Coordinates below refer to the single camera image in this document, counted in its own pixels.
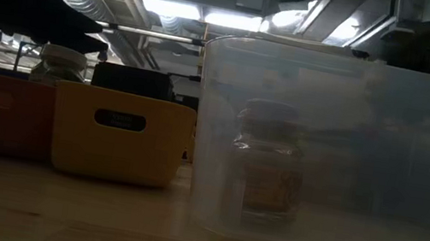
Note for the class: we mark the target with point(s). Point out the small yellow plastic bin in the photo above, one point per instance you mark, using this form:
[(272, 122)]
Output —
[(76, 146)]

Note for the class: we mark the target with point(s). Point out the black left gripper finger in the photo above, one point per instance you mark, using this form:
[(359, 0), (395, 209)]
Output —
[(81, 23), (80, 43)]

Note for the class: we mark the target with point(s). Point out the small cork-lid glass jar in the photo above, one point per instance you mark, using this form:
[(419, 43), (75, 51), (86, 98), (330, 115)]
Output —
[(270, 181)]

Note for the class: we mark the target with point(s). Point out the clear plastic bin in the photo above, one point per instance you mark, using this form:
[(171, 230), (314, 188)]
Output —
[(353, 229)]

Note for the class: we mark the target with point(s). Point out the long ceiling light bar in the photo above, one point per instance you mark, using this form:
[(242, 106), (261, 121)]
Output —
[(151, 33)]

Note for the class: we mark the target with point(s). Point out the rectangular silver duct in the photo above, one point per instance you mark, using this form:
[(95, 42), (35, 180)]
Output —
[(326, 17)]

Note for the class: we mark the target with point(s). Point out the white-lid spice jar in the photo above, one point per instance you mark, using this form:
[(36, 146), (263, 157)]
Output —
[(62, 59)]

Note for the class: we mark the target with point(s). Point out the ceiling light panel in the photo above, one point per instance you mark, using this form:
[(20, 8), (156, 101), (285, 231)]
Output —
[(170, 7), (233, 20)]

